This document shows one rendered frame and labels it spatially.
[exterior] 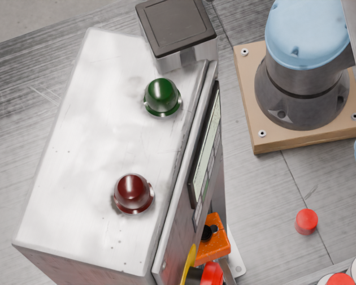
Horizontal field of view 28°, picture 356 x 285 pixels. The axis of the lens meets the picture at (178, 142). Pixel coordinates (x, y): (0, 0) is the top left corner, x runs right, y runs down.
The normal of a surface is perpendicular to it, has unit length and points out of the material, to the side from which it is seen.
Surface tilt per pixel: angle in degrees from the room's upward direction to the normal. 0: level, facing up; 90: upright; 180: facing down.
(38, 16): 0
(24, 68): 0
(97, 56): 0
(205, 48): 90
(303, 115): 75
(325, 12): 10
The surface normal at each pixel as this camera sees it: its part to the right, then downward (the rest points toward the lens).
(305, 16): -0.22, -0.30
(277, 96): -0.68, 0.57
